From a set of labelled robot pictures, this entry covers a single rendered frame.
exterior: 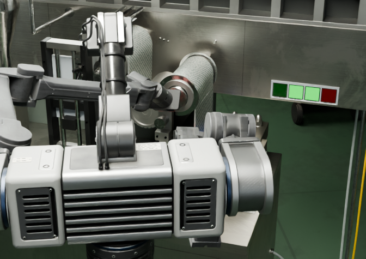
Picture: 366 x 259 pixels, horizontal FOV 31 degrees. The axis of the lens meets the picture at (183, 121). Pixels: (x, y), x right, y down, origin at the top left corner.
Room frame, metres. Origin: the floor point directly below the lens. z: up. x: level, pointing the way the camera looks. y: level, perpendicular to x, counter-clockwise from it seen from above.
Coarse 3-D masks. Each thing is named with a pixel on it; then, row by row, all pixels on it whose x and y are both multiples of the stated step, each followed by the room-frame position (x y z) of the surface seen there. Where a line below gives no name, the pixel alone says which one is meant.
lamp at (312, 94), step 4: (308, 88) 2.24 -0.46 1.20; (312, 88) 2.23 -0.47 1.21; (316, 88) 2.23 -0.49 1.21; (308, 92) 2.24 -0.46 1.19; (312, 92) 2.23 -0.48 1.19; (316, 92) 2.23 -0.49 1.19; (308, 96) 2.24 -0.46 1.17; (312, 96) 2.23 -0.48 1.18; (316, 96) 2.23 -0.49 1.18; (316, 100) 2.23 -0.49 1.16
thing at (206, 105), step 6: (210, 90) 2.22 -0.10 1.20; (210, 96) 2.22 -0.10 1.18; (204, 102) 2.14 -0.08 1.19; (210, 102) 2.23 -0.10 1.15; (198, 108) 2.07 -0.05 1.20; (204, 108) 2.15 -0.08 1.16; (210, 108) 2.23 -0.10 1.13; (198, 114) 2.07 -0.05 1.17; (204, 114) 2.15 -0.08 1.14; (198, 120) 2.07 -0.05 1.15; (204, 120) 2.15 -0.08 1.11; (198, 126) 2.07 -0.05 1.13
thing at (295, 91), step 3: (291, 87) 2.26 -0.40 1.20; (294, 87) 2.25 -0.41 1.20; (297, 87) 2.25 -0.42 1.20; (300, 87) 2.25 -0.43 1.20; (291, 90) 2.26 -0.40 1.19; (294, 90) 2.25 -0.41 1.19; (297, 90) 2.25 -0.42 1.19; (300, 90) 2.25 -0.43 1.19; (291, 93) 2.25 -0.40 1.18; (294, 93) 2.25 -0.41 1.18; (297, 93) 2.25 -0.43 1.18; (300, 93) 2.25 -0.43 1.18; (291, 96) 2.25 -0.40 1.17; (294, 96) 2.25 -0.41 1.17; (297, 96) 2.25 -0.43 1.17; (300, 96) 2.25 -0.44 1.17
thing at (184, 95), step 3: (171, 87) 2.04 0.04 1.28; (174, 87) 2.03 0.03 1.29; (177, 87) 2.03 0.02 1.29; (180, 87) 2.04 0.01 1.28; (180, 90) 2.02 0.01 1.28; (183, 90) 2.03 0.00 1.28; (183, 93) 2.02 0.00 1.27; (186, 93) 2.03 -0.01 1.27; (183, 96) 2.02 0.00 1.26; (186, 96) 2.02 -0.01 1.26; (180, 99) 2.02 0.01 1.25; (183, 99) 2.02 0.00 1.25; (186, 99) 2.02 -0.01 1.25; (180, 102) 2.02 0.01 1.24; (183, 102) 2.02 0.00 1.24; (180, 105) 2.02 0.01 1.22; (183, 105) 2.02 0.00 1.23
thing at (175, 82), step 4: (172, 80) 2.05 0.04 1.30; (176, 80) 2.04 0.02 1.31; (168, 84) 2.05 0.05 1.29; (172, 84) 2.05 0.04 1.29; (176, 84) 2.04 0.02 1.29; (180, 84) 2.04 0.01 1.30; (184, 84) 2.03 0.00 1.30; (184, 88) 2.03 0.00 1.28; (188, 88) 2.03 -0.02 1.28; (188, 92) 2.03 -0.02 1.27; (192, 92) 2.03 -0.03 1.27; (188, 96) 2.03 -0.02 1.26; (192, 96) 2.03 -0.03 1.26; (188, 100) 2.03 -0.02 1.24; (192, 100) 2.03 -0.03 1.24; (188, 104) 2.03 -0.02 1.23; (180, 108) 2.04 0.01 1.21; (184, 108) 2.03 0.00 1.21; (188, 108) 2.03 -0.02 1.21
